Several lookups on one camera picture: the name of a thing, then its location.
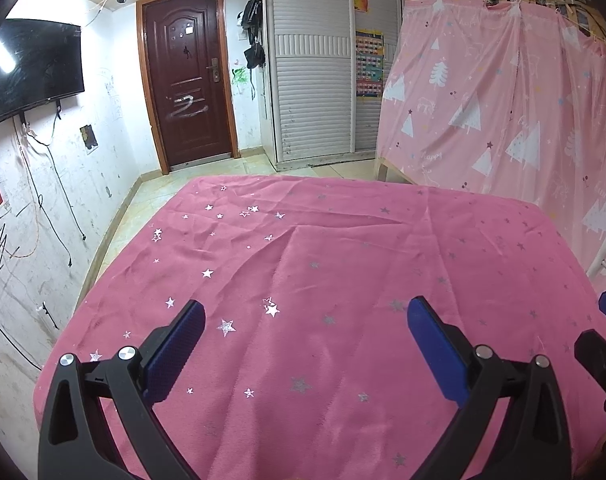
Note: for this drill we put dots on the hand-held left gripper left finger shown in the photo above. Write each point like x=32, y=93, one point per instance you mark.
x=175, y=350

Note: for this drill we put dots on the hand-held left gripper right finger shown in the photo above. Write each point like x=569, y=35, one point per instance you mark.
x=438, y=350

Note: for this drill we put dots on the pink star-print tablecloth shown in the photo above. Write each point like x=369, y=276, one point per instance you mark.
x=308, y=260

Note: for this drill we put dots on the pink tree-print curtain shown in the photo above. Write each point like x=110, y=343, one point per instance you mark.
x=483, y=110

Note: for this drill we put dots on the dark brown door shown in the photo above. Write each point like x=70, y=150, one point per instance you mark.
x=188, y=85

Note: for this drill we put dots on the white louvered wardrobe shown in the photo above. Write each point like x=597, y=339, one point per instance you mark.
x=313, y=85

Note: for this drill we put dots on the colourful chart poster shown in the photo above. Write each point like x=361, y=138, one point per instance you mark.
x=369, y=62

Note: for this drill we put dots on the black handbag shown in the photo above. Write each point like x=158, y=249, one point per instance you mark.
x=252, y=7
x=254, y=56

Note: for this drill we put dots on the orange yellow poster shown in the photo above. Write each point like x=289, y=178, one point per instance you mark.
x=362, y=2

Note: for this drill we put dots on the open wall socket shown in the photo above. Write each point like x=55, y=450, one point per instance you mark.
x=89, y=138

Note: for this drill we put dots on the black wall television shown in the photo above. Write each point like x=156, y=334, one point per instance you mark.
x=38, y=67

